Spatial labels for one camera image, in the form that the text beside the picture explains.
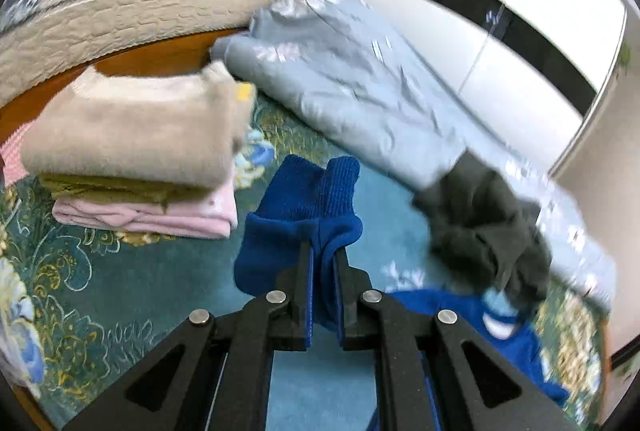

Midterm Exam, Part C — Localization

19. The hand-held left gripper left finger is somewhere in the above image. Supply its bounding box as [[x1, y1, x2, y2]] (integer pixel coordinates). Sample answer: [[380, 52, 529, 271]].
[[62, 243, 316, 431]]

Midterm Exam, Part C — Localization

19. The dark grey garment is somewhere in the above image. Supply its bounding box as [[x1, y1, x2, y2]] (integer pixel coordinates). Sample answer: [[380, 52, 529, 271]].
[[412, 150, 553, 312]]

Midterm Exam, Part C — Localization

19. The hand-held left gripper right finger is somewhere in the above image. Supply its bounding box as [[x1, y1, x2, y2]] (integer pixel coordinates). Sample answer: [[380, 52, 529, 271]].
[[333, 250, 581, 431]]

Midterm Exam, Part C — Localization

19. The wooden bed frame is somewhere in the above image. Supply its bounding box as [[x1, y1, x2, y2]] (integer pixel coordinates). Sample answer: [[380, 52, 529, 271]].
[[0, 28, 251, 144]]

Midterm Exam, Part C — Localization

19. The folded olive garment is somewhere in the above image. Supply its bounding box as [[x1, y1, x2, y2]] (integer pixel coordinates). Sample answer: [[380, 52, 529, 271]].
[[39, 174, 211, 207]]

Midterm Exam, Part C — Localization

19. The blue sweater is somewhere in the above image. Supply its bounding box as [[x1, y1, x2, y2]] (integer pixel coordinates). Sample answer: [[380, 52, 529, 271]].
[[233, 155, 571, 431]]

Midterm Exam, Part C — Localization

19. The light blue floral quilt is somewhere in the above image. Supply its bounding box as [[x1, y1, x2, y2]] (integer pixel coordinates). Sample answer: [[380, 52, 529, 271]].
[[210, 0, 618, 312]]

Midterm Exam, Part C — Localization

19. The teal floral blanket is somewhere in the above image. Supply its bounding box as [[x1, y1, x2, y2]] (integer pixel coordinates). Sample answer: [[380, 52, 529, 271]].
[[0, 96, 613, 431]]

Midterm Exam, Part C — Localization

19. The folded pink garment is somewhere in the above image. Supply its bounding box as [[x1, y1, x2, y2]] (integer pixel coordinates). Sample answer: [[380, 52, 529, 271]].
[[52, 181, 239, 239]]

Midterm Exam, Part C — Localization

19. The folded beige sweater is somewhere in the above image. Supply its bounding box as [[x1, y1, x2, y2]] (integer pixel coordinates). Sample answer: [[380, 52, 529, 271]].
[[20, 61, 257, 189]]

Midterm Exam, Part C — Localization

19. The beige quilted headboard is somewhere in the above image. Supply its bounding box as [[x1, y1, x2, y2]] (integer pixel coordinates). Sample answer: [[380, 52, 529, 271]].
[[0, 0, 366, 107]]

